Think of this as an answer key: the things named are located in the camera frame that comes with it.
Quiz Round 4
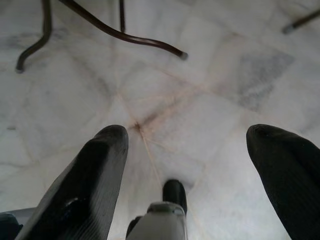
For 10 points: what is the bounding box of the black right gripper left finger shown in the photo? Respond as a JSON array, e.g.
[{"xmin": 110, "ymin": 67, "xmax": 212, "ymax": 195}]
[{"xmin": 14, "ymin": 124, "xmax": 130, "ymax": 240}]

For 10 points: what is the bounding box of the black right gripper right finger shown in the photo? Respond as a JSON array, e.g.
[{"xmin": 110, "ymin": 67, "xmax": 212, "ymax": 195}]
[{"xmin": 245, "ymin": 124, "xmax": 320, "ymax": 240}]

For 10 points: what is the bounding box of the grey and black robot leg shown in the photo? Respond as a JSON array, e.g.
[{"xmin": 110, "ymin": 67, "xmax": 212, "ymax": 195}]
[{"xmin": 126, "ymin": 178, "xmax": 188, "ymax": 240}]

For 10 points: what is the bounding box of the dark brown curved table leg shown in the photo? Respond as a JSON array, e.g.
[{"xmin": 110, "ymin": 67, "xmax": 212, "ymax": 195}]
[
  {"xmin": 58, "ymin": 0, "xmax": 189, "ymax": 60},
  {"xmin": 15, "ymin": 0, "xmax": 53, "ymax": 74}
]

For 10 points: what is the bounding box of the dark chair leg grey foot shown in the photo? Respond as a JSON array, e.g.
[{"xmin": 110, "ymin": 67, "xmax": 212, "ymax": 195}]
[{"xmin": 281, "ymin": 9, "xmax": 320, "ymax": 35}]

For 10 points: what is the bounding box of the dark brown straight table strut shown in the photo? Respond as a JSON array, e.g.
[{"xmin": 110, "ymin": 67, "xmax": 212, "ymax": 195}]
[{"xmin": 118, "ymin": 0, "xmax": 126, "ymax": 33}]

